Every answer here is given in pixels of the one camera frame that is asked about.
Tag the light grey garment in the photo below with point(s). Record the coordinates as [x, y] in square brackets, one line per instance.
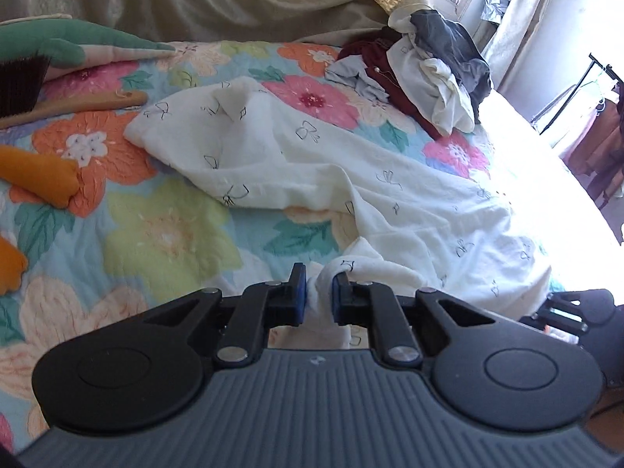
[356, 82]

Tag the dark grey garment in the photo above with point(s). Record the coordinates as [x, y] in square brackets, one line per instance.
[453, 39]

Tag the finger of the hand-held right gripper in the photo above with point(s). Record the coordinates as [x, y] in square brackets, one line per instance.
[568, 316]

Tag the green and beige plush toy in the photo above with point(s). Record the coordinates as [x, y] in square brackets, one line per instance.
[29, 34]

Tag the hanging brown clothes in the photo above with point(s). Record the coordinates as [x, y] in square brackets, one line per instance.
[602, 146]

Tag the white sheer curtain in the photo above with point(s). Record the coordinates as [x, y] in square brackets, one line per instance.
[516, 44]

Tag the dark red garment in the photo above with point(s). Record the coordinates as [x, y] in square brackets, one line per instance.
[392, 95]

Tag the orange plush toy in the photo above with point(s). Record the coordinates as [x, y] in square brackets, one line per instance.
[41, 178]
[10, 265]

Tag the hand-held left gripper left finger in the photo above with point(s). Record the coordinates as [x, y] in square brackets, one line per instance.
[298, 298]

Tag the black clothes rack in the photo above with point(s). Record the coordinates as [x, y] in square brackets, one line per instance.
[597, 66]

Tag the plain white garment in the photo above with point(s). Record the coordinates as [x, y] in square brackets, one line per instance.
[448, 95]

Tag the white bow-print garment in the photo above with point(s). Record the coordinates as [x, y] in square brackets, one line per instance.
[302, 170]

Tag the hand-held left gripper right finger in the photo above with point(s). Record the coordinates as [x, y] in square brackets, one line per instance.
[338, 298]

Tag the floral bed quilt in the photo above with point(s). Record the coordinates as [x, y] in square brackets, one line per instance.
[161, 234]

